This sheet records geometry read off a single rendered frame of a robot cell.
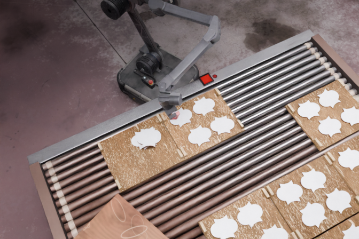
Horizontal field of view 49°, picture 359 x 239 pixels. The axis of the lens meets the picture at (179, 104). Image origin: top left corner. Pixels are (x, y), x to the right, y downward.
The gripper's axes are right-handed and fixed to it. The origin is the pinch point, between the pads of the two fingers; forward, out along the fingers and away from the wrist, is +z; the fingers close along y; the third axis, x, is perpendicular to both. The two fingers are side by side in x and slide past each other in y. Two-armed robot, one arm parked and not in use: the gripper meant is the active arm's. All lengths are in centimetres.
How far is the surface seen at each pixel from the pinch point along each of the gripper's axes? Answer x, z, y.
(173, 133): 6.4, 10.8, -6.7
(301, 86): -79, 34, -17
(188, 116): -7.2, 13.0, -1.3
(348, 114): -88, 35, -50
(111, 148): 42.1, 1.5, 3.4
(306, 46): -103, 39, 7
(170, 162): 17.4, 8.7, -22.3
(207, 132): -11.0, 14.5, -16.6
